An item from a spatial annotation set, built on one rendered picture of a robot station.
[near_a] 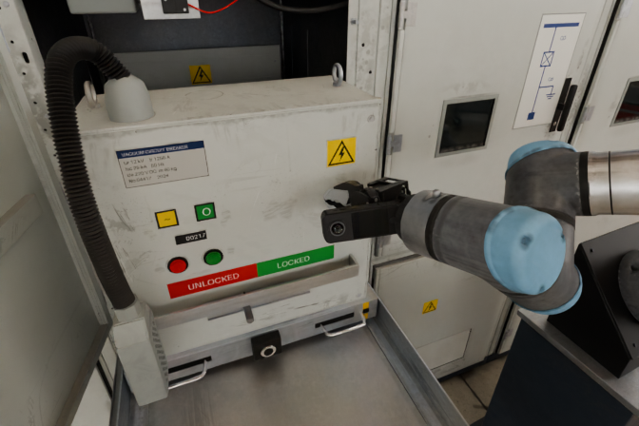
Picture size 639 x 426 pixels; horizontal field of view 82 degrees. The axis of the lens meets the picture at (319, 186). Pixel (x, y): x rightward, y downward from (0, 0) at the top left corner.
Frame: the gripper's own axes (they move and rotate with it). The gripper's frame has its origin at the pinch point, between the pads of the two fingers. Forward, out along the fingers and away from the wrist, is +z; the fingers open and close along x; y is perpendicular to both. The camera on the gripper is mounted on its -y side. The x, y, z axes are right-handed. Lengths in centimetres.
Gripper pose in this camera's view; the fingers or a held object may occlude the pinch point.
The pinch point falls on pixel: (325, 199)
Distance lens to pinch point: 67.3
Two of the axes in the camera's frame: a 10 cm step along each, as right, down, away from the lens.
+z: -5.7, -1.5, 8.1
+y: 8.1, -2.8, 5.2
